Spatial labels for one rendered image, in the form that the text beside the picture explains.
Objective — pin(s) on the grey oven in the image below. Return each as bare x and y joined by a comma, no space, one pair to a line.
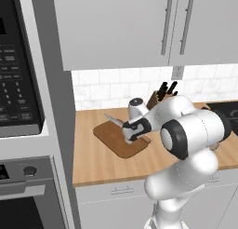
28,192

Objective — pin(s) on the wooden knife block with knives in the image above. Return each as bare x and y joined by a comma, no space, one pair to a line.
154,101

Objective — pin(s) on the grey base cupboard door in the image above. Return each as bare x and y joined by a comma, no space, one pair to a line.
114,215
214,208

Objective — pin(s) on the grey tall appliance housing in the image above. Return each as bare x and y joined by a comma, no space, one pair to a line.
59,114

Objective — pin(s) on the black hob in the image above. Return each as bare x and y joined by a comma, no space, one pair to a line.
231,110

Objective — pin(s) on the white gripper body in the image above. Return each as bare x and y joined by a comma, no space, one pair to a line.
128,135

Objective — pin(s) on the grey wall socket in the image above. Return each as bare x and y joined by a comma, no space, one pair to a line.
178,73

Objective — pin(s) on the narrow grey drawer front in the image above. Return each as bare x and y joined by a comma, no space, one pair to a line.
227,177

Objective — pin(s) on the wide grey drawer front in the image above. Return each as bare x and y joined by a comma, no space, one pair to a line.
96,192

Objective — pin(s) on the narrow grey cupboard door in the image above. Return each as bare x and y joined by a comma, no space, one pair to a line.
214,24

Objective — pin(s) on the brown wooden cutting board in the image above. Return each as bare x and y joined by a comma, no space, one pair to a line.
113,139

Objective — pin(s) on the black microwave oven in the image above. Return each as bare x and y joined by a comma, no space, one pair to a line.
15,68

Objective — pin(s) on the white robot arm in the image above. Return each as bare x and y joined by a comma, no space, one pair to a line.
198,127

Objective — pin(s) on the wide grey cupboard door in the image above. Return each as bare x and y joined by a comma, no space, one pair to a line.
114,28

